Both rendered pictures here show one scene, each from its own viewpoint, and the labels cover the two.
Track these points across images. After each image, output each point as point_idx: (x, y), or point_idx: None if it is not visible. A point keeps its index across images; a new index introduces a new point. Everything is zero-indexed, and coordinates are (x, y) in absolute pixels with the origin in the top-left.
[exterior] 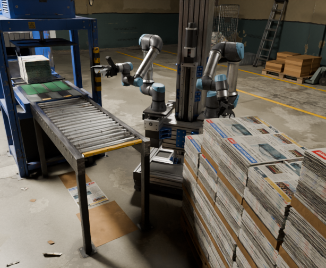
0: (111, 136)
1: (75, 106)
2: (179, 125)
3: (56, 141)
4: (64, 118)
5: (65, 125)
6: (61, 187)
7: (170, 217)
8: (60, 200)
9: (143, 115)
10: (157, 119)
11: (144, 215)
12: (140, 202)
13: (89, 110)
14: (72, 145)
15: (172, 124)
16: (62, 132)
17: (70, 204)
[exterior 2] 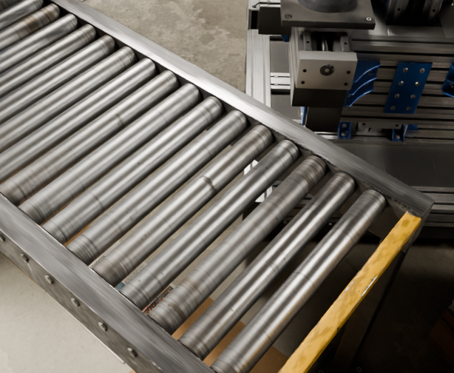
0: (273, 213)
1: None
2: (410, 49)
3: (32, 272)
4: None
5: (32, 177)
6: (18, 286)
7: (387, 315)
8: (43, 340)
9: (253, 13)
10: (347, 48)
11: (350, 363)
12: (282, 280)
13: (69, 45)
14: (157, 328)
15: (386, 49)
16: (52, 231)
17: (82, 350)
